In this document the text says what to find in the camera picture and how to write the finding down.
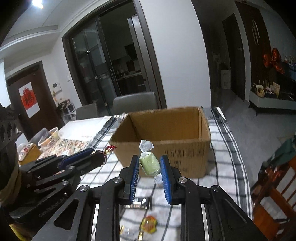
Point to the white low tv cabinet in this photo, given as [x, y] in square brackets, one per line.
[270, 105]

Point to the dark red snack packet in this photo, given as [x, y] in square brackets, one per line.
[109, 149]

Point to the clear plastic bowl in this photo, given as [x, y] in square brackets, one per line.
[49, 139]

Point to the pale green candy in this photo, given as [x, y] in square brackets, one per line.
[149, 162]

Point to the dark green cloth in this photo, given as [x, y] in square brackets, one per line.
[282, 155]

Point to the brown cardboard box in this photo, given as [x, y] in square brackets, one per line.
[180, 133]

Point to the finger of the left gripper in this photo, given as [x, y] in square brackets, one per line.
[74, 157]
[85, 162]

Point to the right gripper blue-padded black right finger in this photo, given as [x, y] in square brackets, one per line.
[206, 213]

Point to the floral patterned mat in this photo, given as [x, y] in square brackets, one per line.
[64, 147]

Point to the grey dining chair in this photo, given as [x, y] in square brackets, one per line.
[135, 102]
[87, 112]

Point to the red-brown wooden chair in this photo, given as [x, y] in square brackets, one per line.
[273, 197]

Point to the white yellow small sachet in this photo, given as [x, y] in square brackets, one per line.
[143, 203]

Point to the dark glass sliding door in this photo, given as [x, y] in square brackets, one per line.
[110, 54]

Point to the yellow orange candy pack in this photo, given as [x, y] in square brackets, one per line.
[148, 224]

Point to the white shelf rack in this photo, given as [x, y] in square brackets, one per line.
[67, 111]

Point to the red balloons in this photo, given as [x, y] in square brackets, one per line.
[273, 59]

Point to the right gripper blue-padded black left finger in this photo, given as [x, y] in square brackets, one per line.
[93, 213]

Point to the red fu door poster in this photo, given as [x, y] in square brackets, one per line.
[29, 100]

